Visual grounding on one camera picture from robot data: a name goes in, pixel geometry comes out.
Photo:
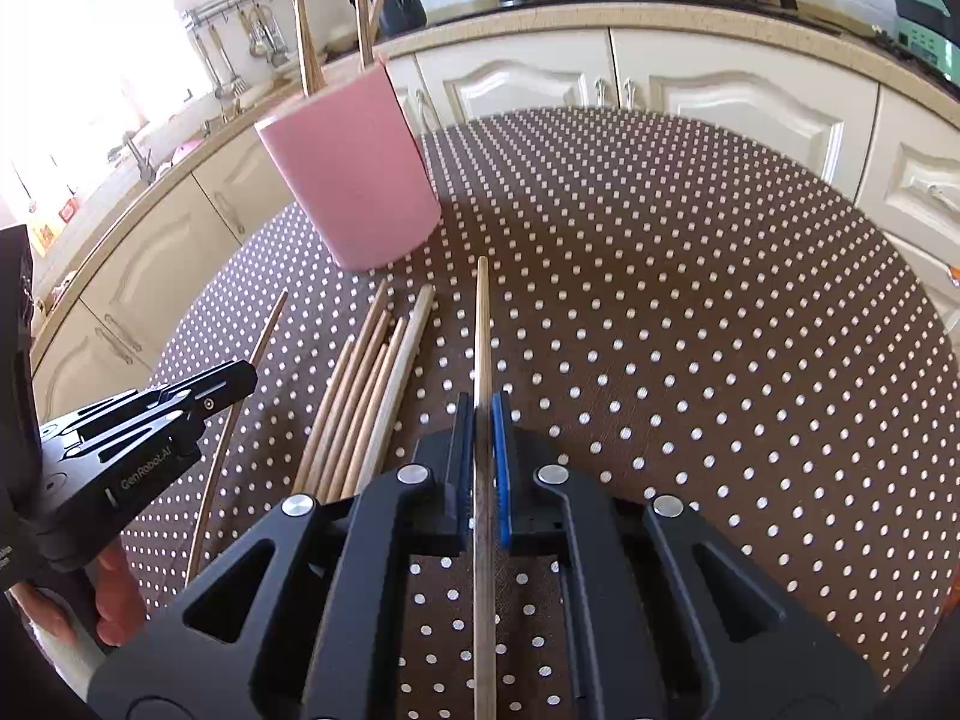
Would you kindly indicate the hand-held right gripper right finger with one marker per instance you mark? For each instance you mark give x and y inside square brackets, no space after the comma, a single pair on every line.
[501,465]

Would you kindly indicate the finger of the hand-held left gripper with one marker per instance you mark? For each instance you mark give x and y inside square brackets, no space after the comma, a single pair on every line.
[225,379]
[172,431]

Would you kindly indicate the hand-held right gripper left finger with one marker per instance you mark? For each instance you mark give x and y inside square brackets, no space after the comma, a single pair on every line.
[465,457]

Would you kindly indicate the bunch of wooden chopsticks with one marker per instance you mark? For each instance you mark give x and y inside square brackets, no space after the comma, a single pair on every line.
[375,390]

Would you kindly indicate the pink cylindrical utensil holder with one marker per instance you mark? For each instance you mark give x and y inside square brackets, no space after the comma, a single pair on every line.
[352,165]

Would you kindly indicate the person's left hand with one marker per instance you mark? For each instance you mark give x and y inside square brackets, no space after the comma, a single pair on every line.
[120,600]

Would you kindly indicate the red plastic basin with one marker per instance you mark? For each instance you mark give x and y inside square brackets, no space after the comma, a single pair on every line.
[189,148]

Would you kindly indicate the metal sink faucet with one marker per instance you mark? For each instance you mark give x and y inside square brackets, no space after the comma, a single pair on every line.
[139,157]

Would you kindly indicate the hanging metal ladle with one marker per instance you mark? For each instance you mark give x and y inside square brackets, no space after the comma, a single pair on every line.
[225,82]

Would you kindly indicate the hanging metal spoon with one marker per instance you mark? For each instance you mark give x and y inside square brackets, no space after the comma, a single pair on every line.
[266,41]

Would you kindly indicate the kitchen window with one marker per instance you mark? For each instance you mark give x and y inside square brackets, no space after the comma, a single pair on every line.
[112,30]

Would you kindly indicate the black electric kettle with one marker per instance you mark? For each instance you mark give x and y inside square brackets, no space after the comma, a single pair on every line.
[401,7]

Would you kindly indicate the beige kitchen countertop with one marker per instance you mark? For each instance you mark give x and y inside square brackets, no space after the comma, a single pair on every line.
[675,19]

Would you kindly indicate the green countertop cooking appliance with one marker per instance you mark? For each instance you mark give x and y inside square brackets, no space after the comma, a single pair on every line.
[930,37]

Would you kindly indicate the metal wall utensil rail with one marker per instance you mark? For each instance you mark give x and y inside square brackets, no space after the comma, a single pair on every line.
[232,0]

